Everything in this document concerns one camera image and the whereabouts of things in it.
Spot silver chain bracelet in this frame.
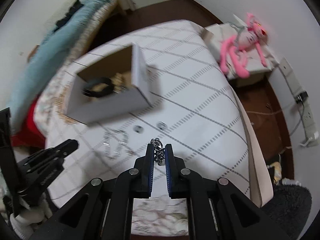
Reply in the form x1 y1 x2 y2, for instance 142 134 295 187
150 138 166 167

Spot black smartwatch with band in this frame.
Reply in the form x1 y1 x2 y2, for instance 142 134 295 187
82 77 114 98

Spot yellow beaded bracelet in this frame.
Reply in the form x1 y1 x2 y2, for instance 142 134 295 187
111 71 132 91

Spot red bed sheet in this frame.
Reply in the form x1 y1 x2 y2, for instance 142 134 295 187
11 97 46 149

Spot teal blanket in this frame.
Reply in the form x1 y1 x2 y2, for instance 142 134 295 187
7 0 112 135

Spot white cardboard box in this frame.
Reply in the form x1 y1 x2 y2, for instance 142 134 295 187
63 43 152 125

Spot dark fluffy rug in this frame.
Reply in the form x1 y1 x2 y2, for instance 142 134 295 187
261 178 312 239

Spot white power strip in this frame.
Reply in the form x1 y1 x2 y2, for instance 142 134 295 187
278 57 319 147

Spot black clothing on bed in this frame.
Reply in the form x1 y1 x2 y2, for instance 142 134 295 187
53 0 84 32

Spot white nightstand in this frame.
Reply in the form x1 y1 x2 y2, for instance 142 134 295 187
202 15 278 86

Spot pink panther plush toy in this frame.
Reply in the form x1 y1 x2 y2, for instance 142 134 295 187
220 12 267 79

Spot long silver chain necklace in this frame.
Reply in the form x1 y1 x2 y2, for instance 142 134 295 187
102 128 130 159

